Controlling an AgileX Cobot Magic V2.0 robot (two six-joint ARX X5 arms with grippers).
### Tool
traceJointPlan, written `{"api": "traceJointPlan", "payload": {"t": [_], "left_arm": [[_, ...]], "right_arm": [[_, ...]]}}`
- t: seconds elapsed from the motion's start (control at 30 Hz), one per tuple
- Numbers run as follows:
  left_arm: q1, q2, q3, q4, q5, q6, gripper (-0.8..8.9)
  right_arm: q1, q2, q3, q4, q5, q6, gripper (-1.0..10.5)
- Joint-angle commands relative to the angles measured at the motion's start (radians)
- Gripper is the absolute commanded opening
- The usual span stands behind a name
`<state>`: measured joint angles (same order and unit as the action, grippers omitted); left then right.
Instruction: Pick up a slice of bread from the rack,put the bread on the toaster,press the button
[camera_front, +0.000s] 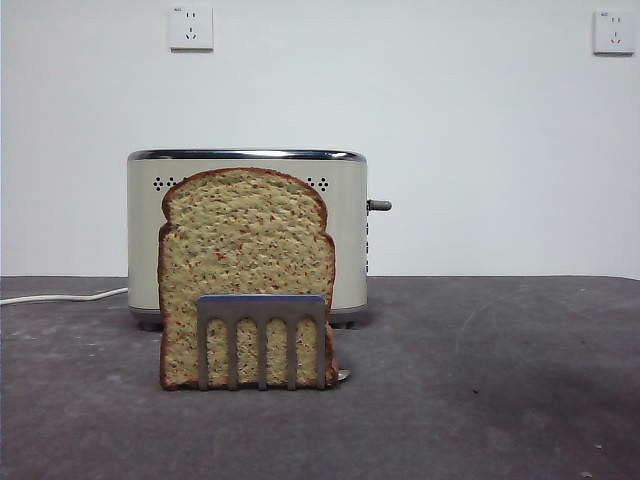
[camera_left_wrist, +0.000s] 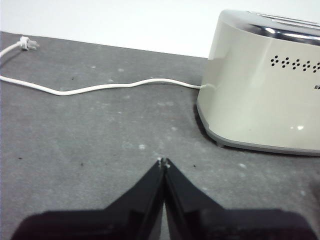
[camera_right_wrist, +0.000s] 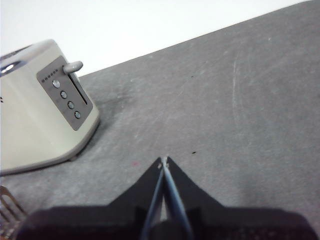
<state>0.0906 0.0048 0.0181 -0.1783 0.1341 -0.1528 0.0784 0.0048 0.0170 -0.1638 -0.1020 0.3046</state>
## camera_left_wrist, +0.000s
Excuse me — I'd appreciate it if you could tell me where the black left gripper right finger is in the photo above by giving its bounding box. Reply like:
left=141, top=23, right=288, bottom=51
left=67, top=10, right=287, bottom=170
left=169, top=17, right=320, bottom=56
left=164, top=157, right=320, bottom=240

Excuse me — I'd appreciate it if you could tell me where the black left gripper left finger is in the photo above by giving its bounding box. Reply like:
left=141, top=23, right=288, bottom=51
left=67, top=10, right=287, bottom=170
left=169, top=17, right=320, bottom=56
left=11, top=159, right=165, bottom=240

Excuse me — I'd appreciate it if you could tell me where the cream and chrome toaster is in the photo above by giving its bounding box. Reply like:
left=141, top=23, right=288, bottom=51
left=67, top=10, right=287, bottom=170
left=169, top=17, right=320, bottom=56
left=195, top=9, right=320, bottom=157

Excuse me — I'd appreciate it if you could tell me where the white power cord with plug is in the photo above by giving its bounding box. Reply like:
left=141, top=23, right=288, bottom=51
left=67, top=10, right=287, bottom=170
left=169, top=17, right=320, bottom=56
left=0, top=36, right=202, bottom=97

